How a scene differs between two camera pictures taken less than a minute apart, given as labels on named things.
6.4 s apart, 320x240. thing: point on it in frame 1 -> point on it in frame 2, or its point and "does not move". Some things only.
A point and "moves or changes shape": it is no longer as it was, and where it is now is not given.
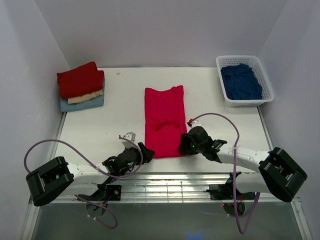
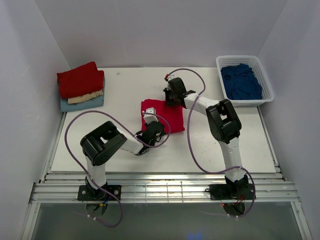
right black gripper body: (184, 145) -> (169, 94)
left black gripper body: (141, 153) -> (157, 127)
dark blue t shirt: (241, 83) does not move
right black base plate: (225, 192) does not move
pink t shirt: (165, 121) moves or changes shape
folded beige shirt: (83, 98) does not move
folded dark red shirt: (81, 80) does not move
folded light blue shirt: (66, 107) does not move
